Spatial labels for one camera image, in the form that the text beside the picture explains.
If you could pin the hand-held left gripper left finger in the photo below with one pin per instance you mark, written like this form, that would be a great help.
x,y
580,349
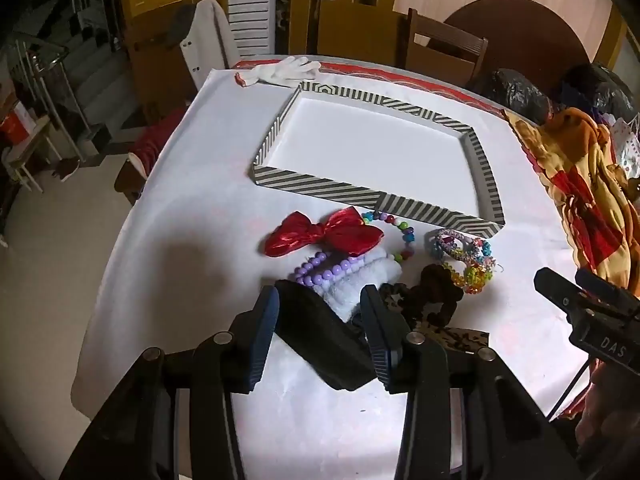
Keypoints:
x,y
262,342

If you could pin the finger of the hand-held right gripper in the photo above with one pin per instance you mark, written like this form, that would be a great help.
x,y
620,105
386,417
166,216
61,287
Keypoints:
x,y
552,285

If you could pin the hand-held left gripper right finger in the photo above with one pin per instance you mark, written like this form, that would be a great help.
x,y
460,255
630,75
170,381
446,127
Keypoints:
x,y
379,342

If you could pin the black cloth pouch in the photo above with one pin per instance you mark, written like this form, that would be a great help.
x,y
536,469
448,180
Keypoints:
x,y
322,335

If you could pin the black scrunchie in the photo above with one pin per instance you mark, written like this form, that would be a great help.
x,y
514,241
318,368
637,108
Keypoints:
x,y
437,292

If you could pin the red shiny bow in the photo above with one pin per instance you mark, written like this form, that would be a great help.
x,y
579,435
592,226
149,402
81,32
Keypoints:
x,y
322,234

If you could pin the striped shallow tray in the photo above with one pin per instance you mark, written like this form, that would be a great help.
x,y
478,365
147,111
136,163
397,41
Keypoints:
x,y
380,160

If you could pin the white fluffy scrunchie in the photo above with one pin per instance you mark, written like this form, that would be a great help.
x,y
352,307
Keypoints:
x,y
360,277

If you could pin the leopard print hair band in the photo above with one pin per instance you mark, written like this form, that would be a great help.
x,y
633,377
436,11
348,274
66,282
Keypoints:
x,y
457,337

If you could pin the orange patterned blanket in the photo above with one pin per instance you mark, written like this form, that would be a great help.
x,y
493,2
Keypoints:
x,y
580,185

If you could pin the black plastic bag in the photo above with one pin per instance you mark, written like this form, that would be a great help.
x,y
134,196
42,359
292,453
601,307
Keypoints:
x,y
597,87
520,92

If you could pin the red cushioned chair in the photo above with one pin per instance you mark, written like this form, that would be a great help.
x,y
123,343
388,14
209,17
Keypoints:
x,y
147,145

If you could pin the round brown tabletop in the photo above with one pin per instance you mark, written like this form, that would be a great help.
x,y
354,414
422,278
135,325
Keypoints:
x,y
520,27

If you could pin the wooden chair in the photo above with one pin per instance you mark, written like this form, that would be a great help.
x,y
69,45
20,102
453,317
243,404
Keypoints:
x,y
442,47

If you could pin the white glove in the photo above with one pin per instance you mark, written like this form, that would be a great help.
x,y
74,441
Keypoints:
x,y
280,72

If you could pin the white jacket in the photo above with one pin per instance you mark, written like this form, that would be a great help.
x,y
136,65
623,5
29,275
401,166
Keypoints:
x,y
210,40

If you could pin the red box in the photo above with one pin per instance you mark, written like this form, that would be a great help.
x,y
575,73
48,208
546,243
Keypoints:
x,y
11,127

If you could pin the white louvered door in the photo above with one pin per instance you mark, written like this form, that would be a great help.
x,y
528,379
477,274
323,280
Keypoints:
x,y
249,7

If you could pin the metal rack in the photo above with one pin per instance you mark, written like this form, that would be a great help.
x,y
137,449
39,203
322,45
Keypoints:
x,y
37,75

